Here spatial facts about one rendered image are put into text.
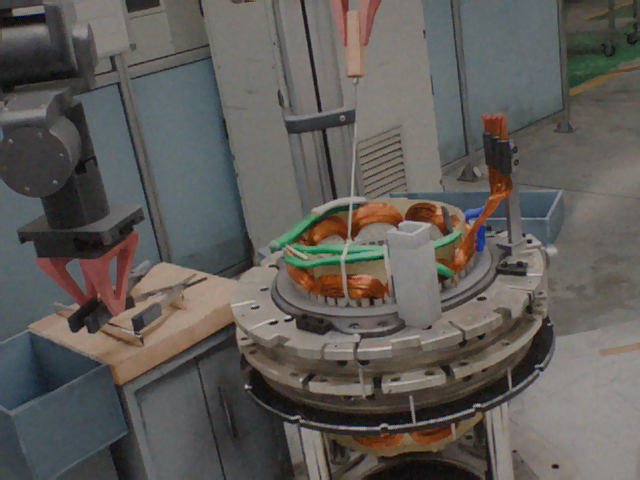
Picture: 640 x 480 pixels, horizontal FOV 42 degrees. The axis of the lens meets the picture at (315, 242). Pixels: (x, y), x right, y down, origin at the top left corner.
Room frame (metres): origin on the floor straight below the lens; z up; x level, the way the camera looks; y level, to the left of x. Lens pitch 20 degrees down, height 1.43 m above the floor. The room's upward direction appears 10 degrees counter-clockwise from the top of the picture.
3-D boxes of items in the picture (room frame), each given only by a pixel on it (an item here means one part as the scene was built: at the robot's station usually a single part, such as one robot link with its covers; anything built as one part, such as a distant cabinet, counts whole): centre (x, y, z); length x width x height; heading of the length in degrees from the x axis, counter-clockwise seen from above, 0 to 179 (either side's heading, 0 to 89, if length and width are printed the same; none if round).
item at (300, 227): (0.81, 0.00, 1.15); 0.15 x 0.04 x 0.02; 136
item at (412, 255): (0.66, -0.08, 1.14); 0.03 x 0.03 x 0.09; 46
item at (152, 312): (0.79, 0.19, 1.09); 0.04 x 0.01 x 0.02; 148
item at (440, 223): (0.83, -0.12, 1.12); 0.06 x 0.02 x 0.04; 46
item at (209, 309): (0.88, 0.21, 1.05); 0.20 x 0.19 x 0.02; 133
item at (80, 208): (0.73, 0.21, 1.24); 0.10 x 0.07 x 0.07; 65
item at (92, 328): (0.71, 0.21, 1.13); 0.04 x 0.01 x 0.02; 155
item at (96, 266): (0.73, 0.21, 1.17); 0.07 x 0.07 x 0.09; 65
